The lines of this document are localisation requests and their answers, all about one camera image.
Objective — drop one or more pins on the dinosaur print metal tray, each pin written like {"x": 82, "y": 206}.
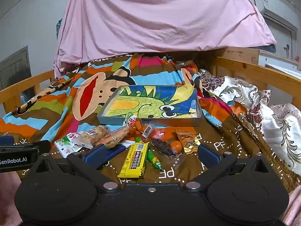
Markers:
{"x": 141, "y": 103}

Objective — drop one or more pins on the white air conditioner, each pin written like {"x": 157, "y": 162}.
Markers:
{"x": 275, "y": 7}

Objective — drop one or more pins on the wooden bed frame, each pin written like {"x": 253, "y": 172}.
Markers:
{"x": 247, "y": 63}

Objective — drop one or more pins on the white green seaweed packet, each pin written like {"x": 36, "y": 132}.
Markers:
{"x": 64, "y": 147}

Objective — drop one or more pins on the gold foil snack packet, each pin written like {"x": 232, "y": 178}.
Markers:
{"x": 188, "y": 143}

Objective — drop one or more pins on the clear packet with dark snack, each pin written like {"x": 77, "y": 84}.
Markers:
{"x": 164, "y": 148}

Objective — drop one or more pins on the puffed rice cracker packet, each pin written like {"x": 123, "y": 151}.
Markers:
{"x": 115, "y": 135}

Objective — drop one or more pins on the white door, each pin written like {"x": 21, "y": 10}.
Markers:
{"x": 282, "y": 40}

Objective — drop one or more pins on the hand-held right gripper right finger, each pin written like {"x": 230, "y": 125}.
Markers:
{"x": 209, "y": 156}

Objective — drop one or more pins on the grey panel door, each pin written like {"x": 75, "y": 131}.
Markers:
{"x": 14, "y": 70}

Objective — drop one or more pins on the small mandarin orange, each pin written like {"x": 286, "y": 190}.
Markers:
{"x": 176, "y": 146}

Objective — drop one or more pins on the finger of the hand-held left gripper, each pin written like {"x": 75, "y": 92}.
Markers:
{"x": 6, "y": 140}
{"x": 43, "y": 146}

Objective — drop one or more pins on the orange tofu snack packet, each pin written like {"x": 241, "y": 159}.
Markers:
{"x": 135, "y": 127}

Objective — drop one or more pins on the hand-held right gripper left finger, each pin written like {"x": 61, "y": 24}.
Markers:
{"x": 95, "y": 156}

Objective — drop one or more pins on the yellow snack bar packet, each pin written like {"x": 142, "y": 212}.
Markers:
{"x": 134, "y": 162}

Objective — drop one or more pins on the green stick packet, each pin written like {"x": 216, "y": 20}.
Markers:
{"x": 154, "y": 160}

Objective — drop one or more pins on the blue stick packet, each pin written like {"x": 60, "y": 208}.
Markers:
{"x": 122, "y": 148}

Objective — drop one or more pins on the cartoon monkey printed blanket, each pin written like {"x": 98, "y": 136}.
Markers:
{"x": 58, "y": 122}

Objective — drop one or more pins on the blue hanging item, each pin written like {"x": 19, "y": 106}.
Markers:
{"x": 59, "y": 28}

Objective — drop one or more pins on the giraffe print cloth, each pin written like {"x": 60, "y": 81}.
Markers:
{"x": 35, "y": 98}

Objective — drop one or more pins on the pink bed sheet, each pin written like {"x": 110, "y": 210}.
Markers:
{"x": 152, "y": 16}

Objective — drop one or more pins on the clear nut bar packet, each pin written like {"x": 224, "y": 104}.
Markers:
{"x": 94, "y": 134}

